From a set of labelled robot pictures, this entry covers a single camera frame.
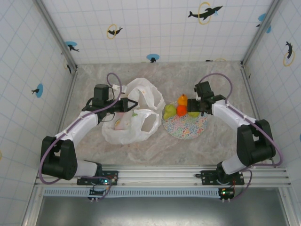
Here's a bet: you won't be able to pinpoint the aluminium side rail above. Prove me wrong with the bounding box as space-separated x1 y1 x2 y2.
21 69 79 226
241 63 299 226

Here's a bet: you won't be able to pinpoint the long aluminium base rail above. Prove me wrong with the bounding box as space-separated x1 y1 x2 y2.
34 164 291 189

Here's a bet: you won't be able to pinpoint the orange pear-shaped fruit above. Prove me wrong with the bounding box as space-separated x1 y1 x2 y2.
177 93 189 106

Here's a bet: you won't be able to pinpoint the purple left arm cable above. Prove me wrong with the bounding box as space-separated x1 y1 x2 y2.
39 72 125 201

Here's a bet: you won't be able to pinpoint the round orange tangerine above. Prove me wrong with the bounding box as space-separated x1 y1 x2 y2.
176 105 188 117

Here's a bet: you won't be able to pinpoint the green pear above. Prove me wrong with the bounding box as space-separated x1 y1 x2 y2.
164 104 177 120

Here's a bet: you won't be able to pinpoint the grey slotted cable duct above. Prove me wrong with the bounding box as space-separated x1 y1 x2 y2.
43 188 282 198

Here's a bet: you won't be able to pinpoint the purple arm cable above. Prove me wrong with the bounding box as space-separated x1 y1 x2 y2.
195 73 283 201
39 72 125 201

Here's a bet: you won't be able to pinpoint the grey metal sheet panel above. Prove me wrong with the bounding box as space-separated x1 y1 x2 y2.
35 195 291 226

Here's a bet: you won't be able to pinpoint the round multicolour patterned plate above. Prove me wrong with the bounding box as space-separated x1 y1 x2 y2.
162 100 209 140

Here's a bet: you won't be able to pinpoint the aluminium corner post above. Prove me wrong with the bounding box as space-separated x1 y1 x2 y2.
241 0 283 66
32 0 78 71

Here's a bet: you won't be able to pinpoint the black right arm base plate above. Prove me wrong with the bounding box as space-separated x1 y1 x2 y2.
200 169 245 186

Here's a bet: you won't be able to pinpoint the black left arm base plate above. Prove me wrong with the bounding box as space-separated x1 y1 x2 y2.
77 170 119 186

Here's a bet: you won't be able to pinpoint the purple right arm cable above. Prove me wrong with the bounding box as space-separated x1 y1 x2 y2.
195 73 283 201

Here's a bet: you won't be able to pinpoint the white printed plastic bag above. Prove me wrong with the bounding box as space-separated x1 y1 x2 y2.
101 78 165 145

